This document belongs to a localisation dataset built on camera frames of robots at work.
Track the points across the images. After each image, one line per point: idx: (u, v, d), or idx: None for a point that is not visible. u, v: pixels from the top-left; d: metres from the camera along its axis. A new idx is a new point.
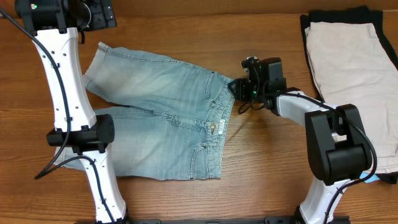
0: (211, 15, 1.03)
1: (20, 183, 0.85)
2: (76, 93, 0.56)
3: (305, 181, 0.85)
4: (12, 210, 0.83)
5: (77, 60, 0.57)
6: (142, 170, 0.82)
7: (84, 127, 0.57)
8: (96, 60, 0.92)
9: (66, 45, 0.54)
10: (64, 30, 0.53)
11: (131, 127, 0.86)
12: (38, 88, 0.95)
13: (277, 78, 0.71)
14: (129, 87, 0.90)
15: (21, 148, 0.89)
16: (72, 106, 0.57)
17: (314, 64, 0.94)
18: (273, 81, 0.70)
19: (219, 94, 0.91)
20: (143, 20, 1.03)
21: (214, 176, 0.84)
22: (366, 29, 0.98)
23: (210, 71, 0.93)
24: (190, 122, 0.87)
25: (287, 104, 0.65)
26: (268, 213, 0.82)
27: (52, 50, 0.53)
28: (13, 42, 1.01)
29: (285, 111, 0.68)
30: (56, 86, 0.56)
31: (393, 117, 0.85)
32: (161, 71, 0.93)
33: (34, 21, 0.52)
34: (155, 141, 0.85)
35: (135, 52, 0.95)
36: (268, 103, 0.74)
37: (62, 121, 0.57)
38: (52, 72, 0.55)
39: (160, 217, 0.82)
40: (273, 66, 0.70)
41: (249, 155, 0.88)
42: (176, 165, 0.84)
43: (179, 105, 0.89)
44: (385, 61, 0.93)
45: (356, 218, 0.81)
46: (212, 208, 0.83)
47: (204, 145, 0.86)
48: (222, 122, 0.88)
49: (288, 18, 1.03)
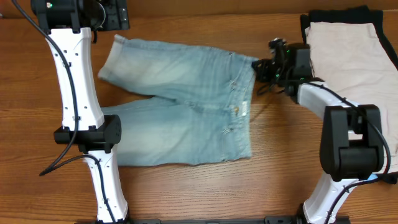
0: (212, 15, 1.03)
1: (19, 183, 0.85)
2: (85, 93, 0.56)
3: (305, 180, 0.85)
4: (12, 210, 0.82)
5: (89, 60, 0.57)
6: (175, 156, 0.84)
7: (92, 127, 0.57)
8: (114, 52, 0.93)
9: (79, 45, 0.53)
10: (78, 30, 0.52)
11: (157, 118, 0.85)
12: (38, 87, 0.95)
13: (304, 64, 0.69)
14: (150, 77, 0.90)
15: (20, 149, 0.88)
16: (81, 106, 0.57)
17: (314, 64, 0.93)
18: (298, 67, 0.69)
19: (239, 75, 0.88)
20: (143, 19, 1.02)
21: (245, 156, 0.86)
22: (366, 28, 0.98)
23: (227, 53, 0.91)
24: (213, 107, 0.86)
25: (308, 94, 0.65)
26: (268, 213, 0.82)
27: (64, 50, 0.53)
28: (13, 42, 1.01)
29: (304, 99, 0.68)
30: (66, 85, 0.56)
31: (393, 117, 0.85)
32: (179, 59, 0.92)
33: (48, 19, 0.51)
34: (183, 129, 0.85)
35: (152, 42, 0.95)
36: (290, 89, 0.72)
37: (69, 119, 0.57)
38: (63, 71, 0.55)
39: (160, 217, 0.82)
40: (302, 52, 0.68)
41: (249, 155, 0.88)
42: (207, 149, 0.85)
43: (201, 91, 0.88)
44: (385, 60, 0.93)
45: (356, 218, 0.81)
46: (212, 208, 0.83)
47: (231, 128, 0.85)
48: (245, 104, 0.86)
49: (288, 18, 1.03)
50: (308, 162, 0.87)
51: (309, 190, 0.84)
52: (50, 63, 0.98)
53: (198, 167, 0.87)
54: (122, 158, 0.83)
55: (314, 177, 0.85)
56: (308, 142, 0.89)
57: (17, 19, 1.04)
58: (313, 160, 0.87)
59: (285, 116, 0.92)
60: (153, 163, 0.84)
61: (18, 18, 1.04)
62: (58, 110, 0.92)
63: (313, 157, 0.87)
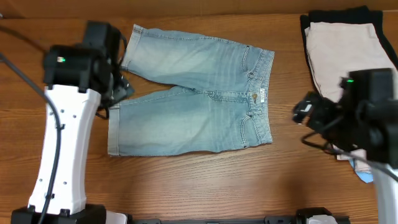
0: (211, 15, 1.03)
1: (20, 183, 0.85)
2: (69, 165, 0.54)
3: (305, 181, 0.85)
4: (13, 210, 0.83)
5: (86, 132, 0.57)
6: (198, 145, 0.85)
7: (64, 211, 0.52)
8: (131, 42, 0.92)
9: (79, 107, 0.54)
10: (84, 89, 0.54)
11: (176, 109, 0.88)
12: None
13: (384, 96, 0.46)
14: (168, 65, 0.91)
15: (21, 149, 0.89)
16: (60, 181, 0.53)
17: (314, 65, 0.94)
18: (379, 102, 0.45)
19: (255, 66, 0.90)
20: (143, 19, 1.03)
21: (266, 142, 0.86)
22: (366, 29, 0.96)
23: (244, 45, 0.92)
24: (232, 96, 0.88)
25: (387, 195, 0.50)
26: (267, 213, 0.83)
27: (62, 109, 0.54)
28: (13, 42, 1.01)
29: (375, 177, 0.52)
30: (52, 147, 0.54)
31: None
32: (196, 48, 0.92)
33: (56, 75, 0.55)
34: (204, 117, 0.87)
35: (170, 32, 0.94)
36: (377, 137, 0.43)
37: (40, 197, 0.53)
38: (54, 132, 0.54)
39: (160, 217, 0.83)
40: (379, 78, 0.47)
41: (249, 155, 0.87)
42: (228, 137, 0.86)
43: (219, 81, 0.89)
44: (384, 61, 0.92)
45: (356, 218, 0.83)
46: (212, 208, 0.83)
47: (250, 115, 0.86)
48: (262, 91, 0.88)
49: (289, 18, 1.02)
50: (308, 162, 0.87)
51: (308, 190, 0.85)
52: None
53: (198, 166, 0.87)
54: (148, 150, 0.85)
55: (314, 177, 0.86)
56: (308, 142, 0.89)
57: (15, 19, 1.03)
58: (313, 160, 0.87)
59: (285, 115, 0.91)
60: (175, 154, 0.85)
61: (17, 18, 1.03)
62: None
63: (313, 157, 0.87)
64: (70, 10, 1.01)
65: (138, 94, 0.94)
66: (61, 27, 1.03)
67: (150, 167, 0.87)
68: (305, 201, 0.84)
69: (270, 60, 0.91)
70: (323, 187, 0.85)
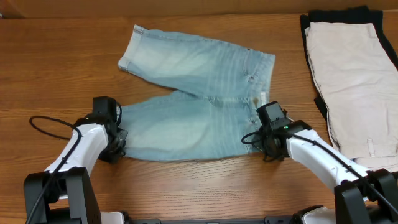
0: (212, 15, 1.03)
1: (20, 183, 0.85)
2: (85, 149, 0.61)
3: (305, 180, 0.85)
4: (12, 210, 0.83)
5: (98, 147, 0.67)
6: (199, 151, 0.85)
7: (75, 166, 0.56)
8: (132, 42, 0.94)
9: (97, 127, 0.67)
10: (101, 124, 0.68)
11: (176, 114, 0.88)
12: (38, 87, 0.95)
13: (278, 117, 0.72)
14: (168, 67, 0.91)
15: (21, 148, 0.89)
16: (74, 155, 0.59)
17: (314, 64, 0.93)
18: (274, 122, 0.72)
19: (255, 70, 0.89)
20: (143, 18, 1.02)
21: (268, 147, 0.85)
22: (366, 29, 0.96)
23: (245, 49, 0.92)
24: (233, 101, 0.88)
25: (301, 152, 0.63)
26: (268, 213, 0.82)
27: (84, 130, 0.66)
28: (12, 42, 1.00)
29: (296, 155, 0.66)
30: (71, 144, 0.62)
31: (393, 117, 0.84)
32: (198, 51, 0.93)
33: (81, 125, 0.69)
34: (204, 124, 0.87)
35: (170, 33, 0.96)
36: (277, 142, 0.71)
37: (55, 165, 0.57)
38: (74, 139, 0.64)
39: (160, 217, 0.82)
40: (270, 108, 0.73)
41: (249, 155, 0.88)
42: (230, 142, 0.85)
43: (219, 85, 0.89)
44: (385, 61, 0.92)
45: None
46: (212, 208, 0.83)
47: (253, 121, 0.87)
48: (263, 94, 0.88)
49: (290, 18, 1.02)
50: None
51: (308, 190, 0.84)
52: (50, 63, 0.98)
53: (198, 166, 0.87)
54: (148, 153, 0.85)
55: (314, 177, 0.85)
56: None
57: (14, 18, 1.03)
58: None
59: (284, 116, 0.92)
60: (175, 155, 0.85)
61: (15, 18, 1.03)
62: (58, 110, 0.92)
63: None
64: (69, 10, 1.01)
65: (138, 94, 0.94)
66: (61, 25, 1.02)
67: (151, 167, 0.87)
68: (303, 201, 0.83)
69: (271, 63, 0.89)
70: (324, 187, 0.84)
